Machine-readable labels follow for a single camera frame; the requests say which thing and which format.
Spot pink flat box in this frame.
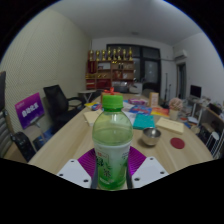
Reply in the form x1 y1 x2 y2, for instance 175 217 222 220
128 97 148 106

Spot pink flowers in white pot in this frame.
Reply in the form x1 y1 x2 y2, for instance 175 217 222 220
168 97 184 122

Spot black computer monitor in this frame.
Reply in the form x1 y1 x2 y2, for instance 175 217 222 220
189 84 203 99

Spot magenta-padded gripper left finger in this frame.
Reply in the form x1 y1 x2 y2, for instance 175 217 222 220
56 147 99 190

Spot cluttered wooden side desk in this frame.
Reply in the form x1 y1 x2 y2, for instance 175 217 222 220
186 96 224 158

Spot blue printed book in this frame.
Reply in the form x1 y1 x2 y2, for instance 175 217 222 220
129 104 153 115

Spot black office chair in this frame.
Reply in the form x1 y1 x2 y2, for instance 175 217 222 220
43 84 86 133

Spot white wall air conditioner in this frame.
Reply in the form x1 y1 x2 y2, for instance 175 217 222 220
173 49 189 62

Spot orange printed book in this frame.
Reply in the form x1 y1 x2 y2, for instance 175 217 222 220
150 106 170 118

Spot tan upright cardboard box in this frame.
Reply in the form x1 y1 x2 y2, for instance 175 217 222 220
148 91 160 108

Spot long cream book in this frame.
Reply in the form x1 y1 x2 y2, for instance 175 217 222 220
155 116 185 135

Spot green drink bottle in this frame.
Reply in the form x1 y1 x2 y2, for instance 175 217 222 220
91 94 134 191

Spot small round side table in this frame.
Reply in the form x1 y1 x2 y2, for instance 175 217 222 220
78 89 98 104

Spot small cream notebook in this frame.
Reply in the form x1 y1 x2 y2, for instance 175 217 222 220
83 109 103 127

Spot black bag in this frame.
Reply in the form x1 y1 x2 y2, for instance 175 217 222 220
11 131 37 163

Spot yellow gift box red ribbon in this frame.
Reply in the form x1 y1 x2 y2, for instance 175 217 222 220
100 87 116 101

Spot wooden shelf unit with trophies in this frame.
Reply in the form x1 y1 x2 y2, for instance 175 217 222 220
85 46 136 91

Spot white booklet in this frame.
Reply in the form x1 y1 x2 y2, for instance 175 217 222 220
123 109 138 126

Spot dark glass door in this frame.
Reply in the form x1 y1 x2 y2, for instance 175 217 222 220
105 43 162 96

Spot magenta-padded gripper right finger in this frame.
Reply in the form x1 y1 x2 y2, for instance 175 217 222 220
125 145 169 189

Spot purple sign board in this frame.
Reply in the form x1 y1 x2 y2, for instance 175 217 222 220
14 92 46 130

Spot teal book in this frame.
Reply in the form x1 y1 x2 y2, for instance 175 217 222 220
132 113 156 131

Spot flat round red coaster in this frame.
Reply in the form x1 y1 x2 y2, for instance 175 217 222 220
169 136 186 150

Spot white round stool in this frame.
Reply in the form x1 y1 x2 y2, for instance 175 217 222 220
205 130 221 154

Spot small steel bowl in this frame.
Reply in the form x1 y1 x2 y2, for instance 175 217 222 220
142 127 162 147

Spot grey striped chair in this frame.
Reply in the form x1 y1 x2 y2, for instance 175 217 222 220
0 70 14 158

